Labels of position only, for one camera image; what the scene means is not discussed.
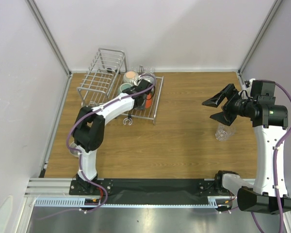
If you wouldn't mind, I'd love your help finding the orange mug white inside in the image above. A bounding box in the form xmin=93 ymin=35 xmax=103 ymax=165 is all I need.
xmin=145 ymin=93 xmax=153 ymax=109

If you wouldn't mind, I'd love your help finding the clear faceted glass cup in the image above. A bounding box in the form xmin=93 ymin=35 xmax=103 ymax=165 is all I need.
xmin=215 ymin=123 xmax=236 ymax=141

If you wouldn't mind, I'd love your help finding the grey green ceramic mug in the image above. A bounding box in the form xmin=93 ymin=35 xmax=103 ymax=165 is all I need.
xmin=117 ymin=83 xmax=133 ymax=95

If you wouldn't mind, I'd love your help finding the white ribbed ceramic mug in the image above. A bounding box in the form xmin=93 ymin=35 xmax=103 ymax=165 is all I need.
xmin=122 ymin=71 xmax=139 ymax=85

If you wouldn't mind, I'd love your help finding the beige brown steel tumbler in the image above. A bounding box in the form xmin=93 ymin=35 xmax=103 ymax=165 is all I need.
xmin=69 ymin=142 xmax=79 ymax=158

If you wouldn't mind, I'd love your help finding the large teal glazed mug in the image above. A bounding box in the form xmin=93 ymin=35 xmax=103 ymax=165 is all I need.
xmin=140 ymin=72 xmax=156 ymax=84

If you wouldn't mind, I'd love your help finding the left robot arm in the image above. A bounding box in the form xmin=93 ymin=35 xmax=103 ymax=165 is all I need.
xmin=66 ymin=79 xmax=155 ymax=195

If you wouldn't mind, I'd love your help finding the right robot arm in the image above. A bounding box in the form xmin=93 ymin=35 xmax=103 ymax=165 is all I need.
xmin=202 ymin=80 xmax=291 ymax=215

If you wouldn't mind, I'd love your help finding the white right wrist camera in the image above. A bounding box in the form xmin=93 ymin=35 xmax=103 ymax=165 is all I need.
xmin=242 ymin=78 xmax=256 ymax=93

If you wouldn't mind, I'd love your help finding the silver wire dish rack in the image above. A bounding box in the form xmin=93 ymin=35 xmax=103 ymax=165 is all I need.
xmin=77 ymin=48 xmax=164 ymax=124

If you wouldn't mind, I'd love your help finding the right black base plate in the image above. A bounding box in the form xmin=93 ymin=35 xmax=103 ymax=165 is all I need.
xmin=197 ymin=179 xmax=230 ymax=197

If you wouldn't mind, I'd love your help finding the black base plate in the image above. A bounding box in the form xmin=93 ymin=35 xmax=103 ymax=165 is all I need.
xmin=69 ymin=179 xmax=113 ymax=196
xmin=197 ymin=179 xmax=230 ymax=197

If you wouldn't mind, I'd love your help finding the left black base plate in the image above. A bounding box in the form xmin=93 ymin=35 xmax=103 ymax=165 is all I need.
xmin=69 ymin=179 xmax=113 ymax=196

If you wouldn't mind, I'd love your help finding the aluminium front rail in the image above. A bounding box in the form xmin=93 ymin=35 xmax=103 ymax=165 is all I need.
xmin=25 ymin=178 xmax=237 ymax=209

